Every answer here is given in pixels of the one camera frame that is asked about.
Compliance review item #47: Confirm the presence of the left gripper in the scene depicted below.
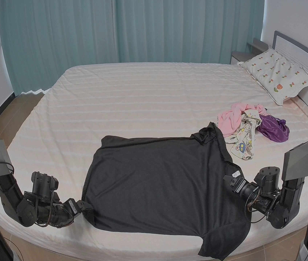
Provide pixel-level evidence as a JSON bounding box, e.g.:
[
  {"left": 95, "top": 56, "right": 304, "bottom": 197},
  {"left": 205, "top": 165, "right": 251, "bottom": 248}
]
[{"left": 59, "top": 198, "right": 94, "bottom": 222}]

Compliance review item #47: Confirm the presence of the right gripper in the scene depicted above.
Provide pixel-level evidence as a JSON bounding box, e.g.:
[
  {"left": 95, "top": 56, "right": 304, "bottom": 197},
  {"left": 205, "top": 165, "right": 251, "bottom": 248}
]
[{"left": 224, "top": 175, "right": 256, "bottom": 200}]

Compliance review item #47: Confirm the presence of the black T-shirt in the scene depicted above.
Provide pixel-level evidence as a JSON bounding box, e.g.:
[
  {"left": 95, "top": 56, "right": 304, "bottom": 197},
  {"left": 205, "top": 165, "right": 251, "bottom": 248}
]
[{"left": 81, "top": 122, "right": 252, "bottom": 261}]

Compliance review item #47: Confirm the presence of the bed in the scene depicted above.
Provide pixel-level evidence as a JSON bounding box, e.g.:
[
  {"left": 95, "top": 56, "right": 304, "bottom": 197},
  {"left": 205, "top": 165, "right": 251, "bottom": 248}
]
[{"left": 0, "top": 31, "right": 308, "bottom": 260}]

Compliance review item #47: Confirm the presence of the white printed garment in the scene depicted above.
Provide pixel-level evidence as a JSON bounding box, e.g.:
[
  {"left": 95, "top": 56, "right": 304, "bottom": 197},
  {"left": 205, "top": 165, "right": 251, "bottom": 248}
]
[{"left": 225, "top": 110, "right": 261, "bottom": 161}]

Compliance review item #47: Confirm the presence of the pink garment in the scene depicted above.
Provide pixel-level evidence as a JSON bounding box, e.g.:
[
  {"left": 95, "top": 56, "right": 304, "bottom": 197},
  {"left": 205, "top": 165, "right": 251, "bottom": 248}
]
[{"left": 216, "top": 103, "right": 268, "bottom": 136}]

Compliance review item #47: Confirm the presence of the purple garment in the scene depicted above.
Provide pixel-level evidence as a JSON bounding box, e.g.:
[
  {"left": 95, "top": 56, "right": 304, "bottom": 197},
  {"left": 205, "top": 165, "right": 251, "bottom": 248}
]
[{"left": 257, "top": 114, "right": 290, "bottom": 143}]

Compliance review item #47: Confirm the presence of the white printed pillow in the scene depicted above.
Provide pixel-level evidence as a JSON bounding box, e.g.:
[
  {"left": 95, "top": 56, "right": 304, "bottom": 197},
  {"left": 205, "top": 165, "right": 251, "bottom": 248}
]
[{"left": 238, "top": 48, "right": 308, "bottom": 106}]

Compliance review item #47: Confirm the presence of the grey bedside table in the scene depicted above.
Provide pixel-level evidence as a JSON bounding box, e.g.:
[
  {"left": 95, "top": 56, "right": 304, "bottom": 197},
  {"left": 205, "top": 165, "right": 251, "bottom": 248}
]
[{"left": 231, "top": 38, "right": 269, "bottom": 65}]

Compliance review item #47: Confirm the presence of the blue-green curtain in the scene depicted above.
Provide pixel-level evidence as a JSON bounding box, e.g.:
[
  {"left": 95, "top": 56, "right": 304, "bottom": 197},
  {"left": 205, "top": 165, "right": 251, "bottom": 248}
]
[
  {"left": 0, "top": 0, "right": 118, "bottom": 96},
  {"left": 115, "top": 0, "right": 266, "bottom": 65}
]

